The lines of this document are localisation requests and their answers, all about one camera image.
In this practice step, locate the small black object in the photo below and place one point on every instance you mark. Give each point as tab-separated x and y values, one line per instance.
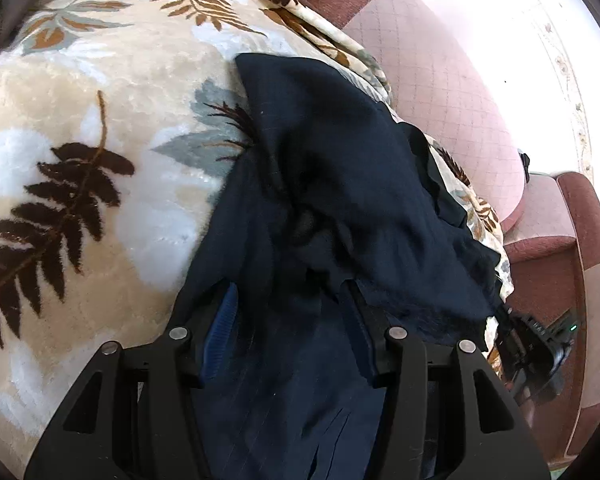
524	165

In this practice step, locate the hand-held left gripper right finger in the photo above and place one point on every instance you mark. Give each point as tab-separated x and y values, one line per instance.
365	350

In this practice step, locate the navy blue garment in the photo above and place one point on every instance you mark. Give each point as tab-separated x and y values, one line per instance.
330	160

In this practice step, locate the leaf print fleece blanket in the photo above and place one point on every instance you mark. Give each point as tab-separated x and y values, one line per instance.
105	85

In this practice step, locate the brown pink quilted armchair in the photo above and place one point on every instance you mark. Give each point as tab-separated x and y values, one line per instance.
590	270

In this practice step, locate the pink brown quilted sofa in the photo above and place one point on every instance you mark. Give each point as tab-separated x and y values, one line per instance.
430	85

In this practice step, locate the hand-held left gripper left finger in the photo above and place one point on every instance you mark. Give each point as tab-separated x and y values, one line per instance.
222	332

